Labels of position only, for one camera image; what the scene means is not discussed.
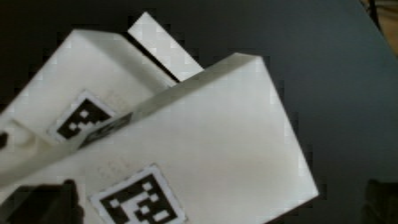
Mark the small white box part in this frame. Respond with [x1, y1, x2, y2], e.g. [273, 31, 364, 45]
[0, 54, 317, 224]

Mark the white cabinet body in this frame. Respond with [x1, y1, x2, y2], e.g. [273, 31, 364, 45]
[0, 29, 174, 183]

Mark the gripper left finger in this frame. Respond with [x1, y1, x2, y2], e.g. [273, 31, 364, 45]
[0, 179, 85, 224]

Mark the white cabinet door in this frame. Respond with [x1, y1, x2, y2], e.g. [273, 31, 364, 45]
[127, 12, 202, 81]

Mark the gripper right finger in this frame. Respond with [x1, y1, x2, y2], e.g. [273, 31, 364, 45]
[360, 179, 398, 224]

